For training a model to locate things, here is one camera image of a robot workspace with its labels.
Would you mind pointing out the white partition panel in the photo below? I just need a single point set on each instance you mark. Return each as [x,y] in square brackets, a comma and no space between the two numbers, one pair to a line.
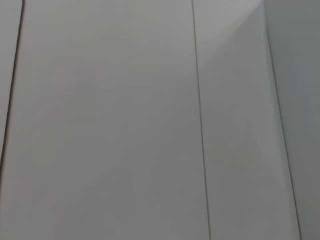
[6,50]
[240,140]
[300,75]
[107,120]

